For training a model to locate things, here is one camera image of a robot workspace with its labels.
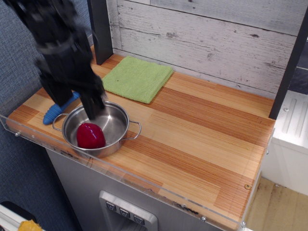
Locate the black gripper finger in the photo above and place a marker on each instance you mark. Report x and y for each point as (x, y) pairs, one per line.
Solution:
(93, 103)
(59, 92)

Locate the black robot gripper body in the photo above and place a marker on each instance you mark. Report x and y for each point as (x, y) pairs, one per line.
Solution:
(62, 43)

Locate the red plastic dome item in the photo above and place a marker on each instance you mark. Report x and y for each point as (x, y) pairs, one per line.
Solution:
(90, 136)

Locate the stainless steel pot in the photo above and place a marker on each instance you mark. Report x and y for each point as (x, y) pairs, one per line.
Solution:
(114, 122)

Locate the green folded cloth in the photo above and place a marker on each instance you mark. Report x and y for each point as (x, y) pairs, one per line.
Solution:
(136, 79)

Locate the clear acrylic edge guard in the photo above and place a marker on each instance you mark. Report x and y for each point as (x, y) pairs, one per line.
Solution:
(219, 196)

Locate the grey toy fridge cabinet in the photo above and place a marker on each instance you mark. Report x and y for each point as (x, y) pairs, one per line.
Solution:
(102, 203)

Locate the white toy sink unit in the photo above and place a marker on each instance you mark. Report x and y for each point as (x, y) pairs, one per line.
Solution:
(286, 158)

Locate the blue handled metal spoon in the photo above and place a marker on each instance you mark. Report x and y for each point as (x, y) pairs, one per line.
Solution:
(56, 110)

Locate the black left frame post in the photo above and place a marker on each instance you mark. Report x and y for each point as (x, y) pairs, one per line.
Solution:
(100, 26)

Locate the black frame post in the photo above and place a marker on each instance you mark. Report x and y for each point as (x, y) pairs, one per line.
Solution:
(100, 26)
(290, 68)

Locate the black right frame post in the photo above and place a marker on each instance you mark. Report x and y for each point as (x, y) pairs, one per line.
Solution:
(290, 68)

